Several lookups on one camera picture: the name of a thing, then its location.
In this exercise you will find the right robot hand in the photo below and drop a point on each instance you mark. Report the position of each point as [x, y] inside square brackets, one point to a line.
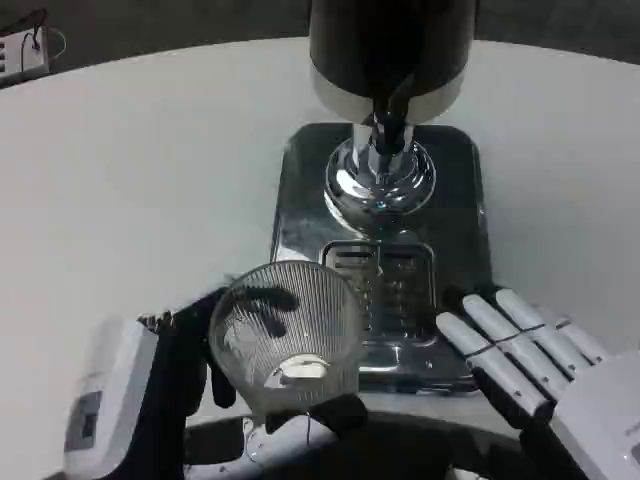
[520, 345]

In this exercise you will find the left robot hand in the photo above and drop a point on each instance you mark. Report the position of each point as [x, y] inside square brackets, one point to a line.
[170, 360]

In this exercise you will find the clear ribbed glass cup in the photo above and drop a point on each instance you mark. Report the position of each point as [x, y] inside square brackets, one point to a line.
[295, 340]

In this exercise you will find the steel drip tray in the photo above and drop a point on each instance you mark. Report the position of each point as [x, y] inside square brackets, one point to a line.
[380, 260]

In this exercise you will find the black dispenser tap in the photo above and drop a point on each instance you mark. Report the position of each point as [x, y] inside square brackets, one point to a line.
[392, 120]

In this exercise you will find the black steel drink dispenser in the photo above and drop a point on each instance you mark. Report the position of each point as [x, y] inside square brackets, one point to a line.
[387, 85]

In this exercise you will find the white power strip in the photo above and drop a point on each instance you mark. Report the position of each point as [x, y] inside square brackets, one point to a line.
[22, 57]

